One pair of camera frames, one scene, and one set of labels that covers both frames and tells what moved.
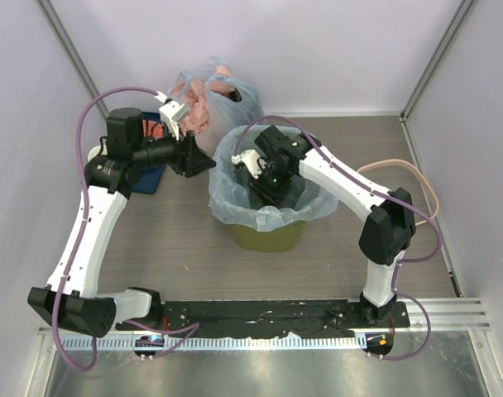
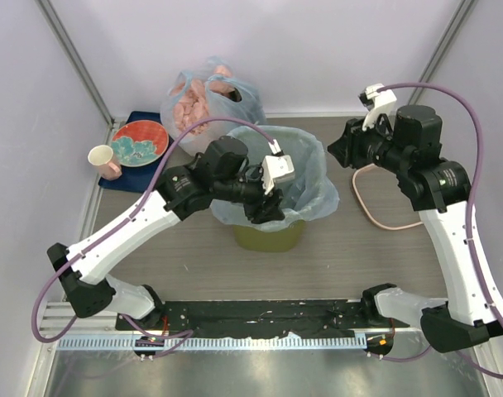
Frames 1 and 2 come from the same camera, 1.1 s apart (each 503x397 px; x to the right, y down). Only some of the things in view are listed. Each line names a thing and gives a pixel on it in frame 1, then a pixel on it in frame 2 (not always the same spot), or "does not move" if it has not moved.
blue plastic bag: (230, 197) does not move
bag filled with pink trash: (218, 100) does not move
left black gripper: (190, 160) to (267, 210)
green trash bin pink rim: (280, 239) does not move
